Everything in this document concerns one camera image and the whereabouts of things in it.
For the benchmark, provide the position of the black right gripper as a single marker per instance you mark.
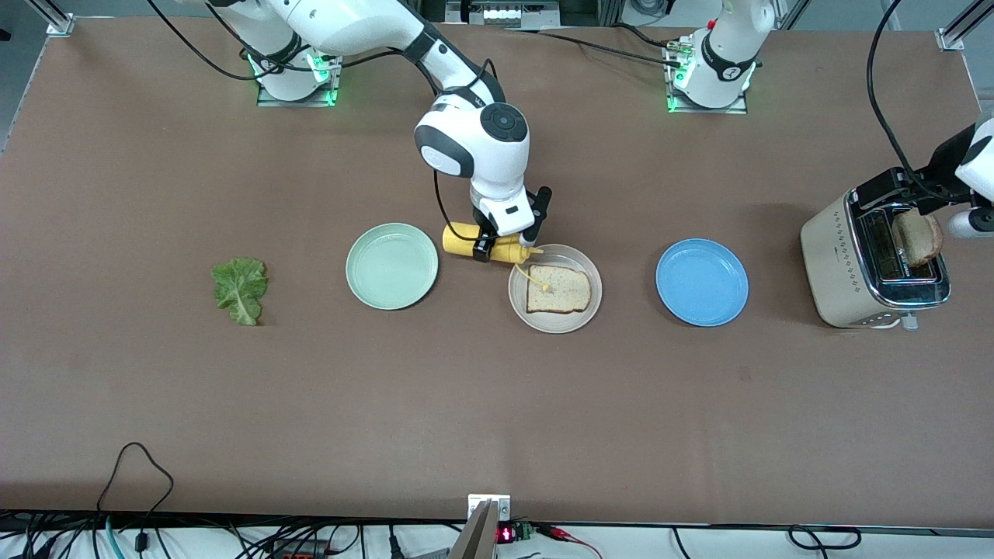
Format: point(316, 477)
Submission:
point(484, 248)

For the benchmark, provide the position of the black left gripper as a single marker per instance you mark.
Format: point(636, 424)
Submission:
point(941, 167)

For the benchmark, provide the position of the yellow mustard squeeze bottle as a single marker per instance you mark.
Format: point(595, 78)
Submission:
point(458, 239)

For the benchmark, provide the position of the round-topped bread slice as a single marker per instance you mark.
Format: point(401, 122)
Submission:
point(916, 239)

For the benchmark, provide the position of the square-cornered bread slice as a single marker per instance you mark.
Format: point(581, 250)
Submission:
point(567, 293)

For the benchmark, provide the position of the green lettuce leaf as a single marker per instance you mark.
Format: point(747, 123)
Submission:
point(241, 291)

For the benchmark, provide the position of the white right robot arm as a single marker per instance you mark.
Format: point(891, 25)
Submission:
point(481, 147)

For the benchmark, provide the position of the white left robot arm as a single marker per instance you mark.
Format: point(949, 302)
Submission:
point(722, 46)

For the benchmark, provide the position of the beige plate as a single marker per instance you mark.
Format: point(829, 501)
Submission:
point(519, 307)

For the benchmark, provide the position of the mint green plate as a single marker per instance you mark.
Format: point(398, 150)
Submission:
point(392, 266)

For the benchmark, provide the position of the blue plate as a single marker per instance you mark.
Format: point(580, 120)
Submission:
point(703, 283)

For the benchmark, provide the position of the yellow mustard sauce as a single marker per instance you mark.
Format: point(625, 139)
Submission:
point(546, 287)

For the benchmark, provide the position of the cream and chrome toaster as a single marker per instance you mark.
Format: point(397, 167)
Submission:
point(831, 264)

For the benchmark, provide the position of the white power unit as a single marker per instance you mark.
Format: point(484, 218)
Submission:
point(505, 14)

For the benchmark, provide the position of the red digit display module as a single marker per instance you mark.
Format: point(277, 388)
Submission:
point(506, 534)

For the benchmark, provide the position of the grey metal bar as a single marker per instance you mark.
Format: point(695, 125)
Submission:
point(475, 539)

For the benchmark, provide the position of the aluminium frame corner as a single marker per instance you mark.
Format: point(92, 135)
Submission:
point(60, 25)
point(951, 39)

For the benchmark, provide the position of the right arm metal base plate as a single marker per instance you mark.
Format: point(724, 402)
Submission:
point(338, 78)

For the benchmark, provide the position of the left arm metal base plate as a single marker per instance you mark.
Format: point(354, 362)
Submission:
point(699, 109)

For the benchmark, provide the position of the small white metal bracket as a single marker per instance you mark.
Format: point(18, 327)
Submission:
point(501, 508)

